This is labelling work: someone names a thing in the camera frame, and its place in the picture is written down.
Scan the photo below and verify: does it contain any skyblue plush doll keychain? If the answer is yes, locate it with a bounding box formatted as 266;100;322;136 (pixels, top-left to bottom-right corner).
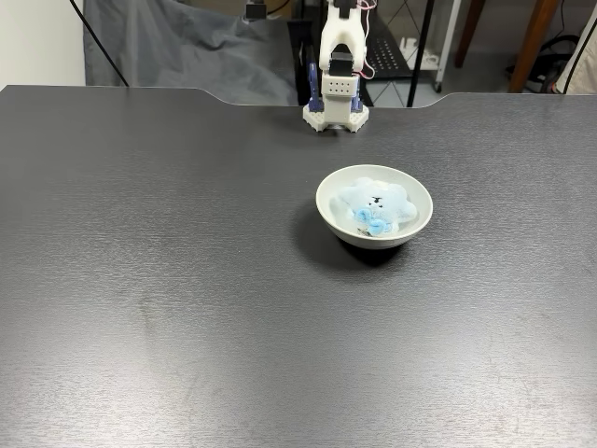
328;176;420;237

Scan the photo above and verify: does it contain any white bowl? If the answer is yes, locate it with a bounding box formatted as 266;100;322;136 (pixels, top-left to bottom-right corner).
315;163;434;249

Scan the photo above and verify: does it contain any grey cloth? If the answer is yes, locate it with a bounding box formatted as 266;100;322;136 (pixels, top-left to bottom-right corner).
83;0;299;106

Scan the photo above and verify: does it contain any thin wooden leg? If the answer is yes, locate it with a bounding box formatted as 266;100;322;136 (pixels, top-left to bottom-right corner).
454;0;487;69

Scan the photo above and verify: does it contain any black tripod leg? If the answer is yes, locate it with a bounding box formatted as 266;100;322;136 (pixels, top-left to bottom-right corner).
69;0;130;88

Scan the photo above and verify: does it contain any thick wooden leg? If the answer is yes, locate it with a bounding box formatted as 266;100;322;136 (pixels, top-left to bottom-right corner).
507;0;562;93

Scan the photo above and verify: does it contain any black vacuum cleaner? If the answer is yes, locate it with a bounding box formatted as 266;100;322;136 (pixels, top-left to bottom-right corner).
506;35;584;94

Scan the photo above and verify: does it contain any cream cloth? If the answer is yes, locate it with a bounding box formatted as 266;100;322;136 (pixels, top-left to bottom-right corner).
554;27;597;95

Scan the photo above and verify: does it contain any red white servo cable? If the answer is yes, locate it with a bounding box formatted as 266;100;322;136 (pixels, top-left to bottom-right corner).
354;0;376;80

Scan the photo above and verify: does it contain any white cart frame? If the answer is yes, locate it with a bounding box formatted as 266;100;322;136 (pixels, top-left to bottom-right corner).
434;0;464;92

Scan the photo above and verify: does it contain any black cable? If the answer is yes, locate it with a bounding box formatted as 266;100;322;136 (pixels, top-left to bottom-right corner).
562;0;597;94

